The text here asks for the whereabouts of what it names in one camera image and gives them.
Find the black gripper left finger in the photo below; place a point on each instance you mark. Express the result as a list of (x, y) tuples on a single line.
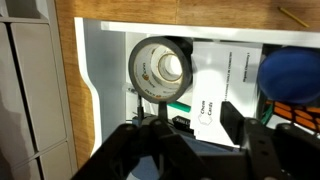
[(146, 156)]

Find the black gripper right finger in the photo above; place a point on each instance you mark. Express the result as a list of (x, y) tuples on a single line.
[(270, 156)]

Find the black masking tape roll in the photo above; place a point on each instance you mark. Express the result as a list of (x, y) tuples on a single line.
[(185, 46)]

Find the white open drawer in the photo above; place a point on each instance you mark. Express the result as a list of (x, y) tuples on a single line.
[(103, 83)]

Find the small black printed box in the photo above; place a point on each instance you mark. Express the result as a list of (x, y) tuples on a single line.
[(182, 122)]

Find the blue ball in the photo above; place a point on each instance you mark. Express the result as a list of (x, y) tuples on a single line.
[(290, 73)]

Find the grey panelled board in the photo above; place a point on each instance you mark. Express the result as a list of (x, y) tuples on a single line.
[(26, 83)]

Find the yellow pencil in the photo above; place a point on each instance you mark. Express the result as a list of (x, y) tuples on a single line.
[(293, 16)]

